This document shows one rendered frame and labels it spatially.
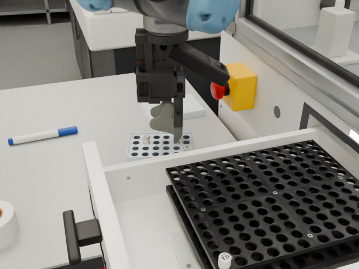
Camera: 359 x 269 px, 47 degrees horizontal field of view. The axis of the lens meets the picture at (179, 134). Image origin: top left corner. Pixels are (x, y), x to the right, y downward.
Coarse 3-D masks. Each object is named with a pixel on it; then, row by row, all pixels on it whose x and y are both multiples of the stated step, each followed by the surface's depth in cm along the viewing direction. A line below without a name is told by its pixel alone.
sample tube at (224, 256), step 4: (224, 252) 40; (220, 256) 40; (224, 256) 40; (228, 256) 40; (220, 260) 39; (224, 260) 39; (228, 260) 39; (220, 264) 39; (224, 264) 39; (228, 264) 39; (220, 268) 40; (224, 268) 40; (228, 268) 40
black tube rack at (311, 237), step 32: (224, 160) 56; (256, 160) 56; (288, 160) 55; (320, 160) 55; (224, 192) 49; (256, 192) 49; (288, 192) 49; (320, 192) 49; (352, 192) 49; (224, 224) 45; (256, 224) 46; (288, 224) 46; (320, 224) 45; (352, 224) 45; (256, 256) 45; (288, 256) 42; (320, 256) 45; (352, 256) 45
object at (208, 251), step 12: (168, 168) 53; (180, 168) 53; (180, 180) 51; (180, 192) 49; (192, 192) 49; (192, 204) 48; (192, 216) 46; (204, 216) 46; (204, 240) 43; (216, 240) 43; (216, 252) 42; (216, 264) 40
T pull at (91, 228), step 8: (64, 216) 44; (72, 216) 44; (64, 224) 43; (72, 224) 43; (80, 224) 43; (88, 224) 43; (96, 224) 43; (72, 232) 42; (80, 232) 42; (88, 232) 42; (96, 232) 42; (72, 240) 41; (80, 240) 42; (88, 240) 42; (96, 240) 42; (72, 248) 40; (72, 256) 40; (80, 256) 40; (72, 264) 40
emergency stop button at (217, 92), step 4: (212, 84) 79; (216, 84) 77; (212, 88) 79; (216, 88) 77; (220, 88) 77; (224, 88) 78; (212, 92) 79; (216, 92) 77; (220, 92) 77; (224, 92) 79; (216, 96) 78; (220, 96) 78
